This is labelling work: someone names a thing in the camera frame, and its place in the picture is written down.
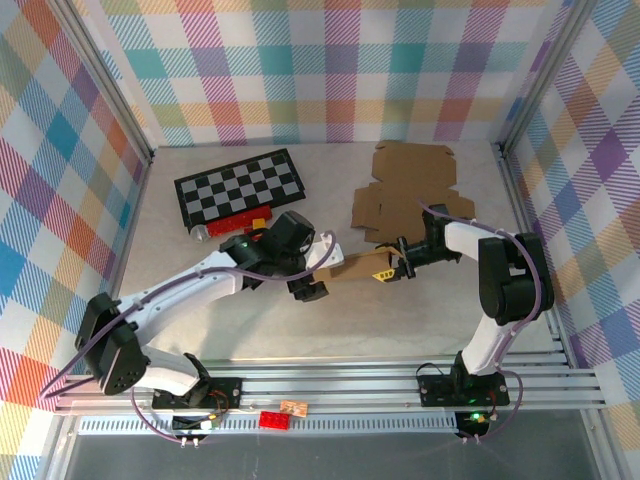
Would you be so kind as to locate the brown cardboard mailer box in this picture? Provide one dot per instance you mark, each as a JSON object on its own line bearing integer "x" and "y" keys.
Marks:
{"x": 400, "y": 200}
{"x": 355, "y": 267}

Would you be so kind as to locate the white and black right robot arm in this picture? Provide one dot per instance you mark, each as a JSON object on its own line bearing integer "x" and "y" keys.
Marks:
{"x": 515, "y": 285}

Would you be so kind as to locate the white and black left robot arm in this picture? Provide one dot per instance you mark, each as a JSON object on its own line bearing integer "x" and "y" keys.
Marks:
{"x": 200, "y": 285}

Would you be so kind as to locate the small yellow toy brick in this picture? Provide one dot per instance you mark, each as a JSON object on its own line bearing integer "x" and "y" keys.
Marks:
{"x": 260, "y": 224}

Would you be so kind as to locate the long red toy brick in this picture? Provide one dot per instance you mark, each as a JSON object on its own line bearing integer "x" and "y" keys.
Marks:
{"x": 235, "y": 222}

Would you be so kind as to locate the black and grey checkerboard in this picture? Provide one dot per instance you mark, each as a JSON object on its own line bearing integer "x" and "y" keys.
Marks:
{"x": 240, "y": 185}

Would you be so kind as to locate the grey metallic cylinder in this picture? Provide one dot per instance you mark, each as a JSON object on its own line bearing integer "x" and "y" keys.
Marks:
{"x": 200, "y": 234}

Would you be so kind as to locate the small copper circuit board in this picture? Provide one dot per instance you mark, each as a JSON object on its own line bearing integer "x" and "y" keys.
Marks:
{"x": 295, "y": 408}

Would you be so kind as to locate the red studded toy brick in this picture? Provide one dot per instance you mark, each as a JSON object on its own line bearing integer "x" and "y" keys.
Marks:
{"x": 274, "y": 420}

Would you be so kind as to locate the small controller board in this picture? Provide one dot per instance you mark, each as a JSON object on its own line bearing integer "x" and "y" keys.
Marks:
{"x": 195, "y": 424}
{"x": 472, "y": 419}

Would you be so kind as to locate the wide aluminium frame rail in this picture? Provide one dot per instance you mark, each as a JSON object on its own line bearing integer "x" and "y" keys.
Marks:
{"x": 325, "y": 385}

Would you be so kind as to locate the narrow aluminium side rail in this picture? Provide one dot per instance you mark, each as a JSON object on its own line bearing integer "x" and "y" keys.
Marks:
{"x": 521, "y": 190}

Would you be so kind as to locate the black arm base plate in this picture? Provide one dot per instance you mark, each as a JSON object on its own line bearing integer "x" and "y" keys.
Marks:
{"x": 227, "y": 392}
{"x": 430, "y": 387}

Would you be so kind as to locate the aluminium frame post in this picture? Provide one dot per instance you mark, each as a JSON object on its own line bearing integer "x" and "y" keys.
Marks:
{"x": 107, "y": 75}
{"x": 545, "y": 75}

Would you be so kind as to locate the aluminium frame bar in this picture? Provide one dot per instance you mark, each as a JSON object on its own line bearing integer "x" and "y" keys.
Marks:
{"x": 602, "y": 445}
{"x": 60, "y": 450}

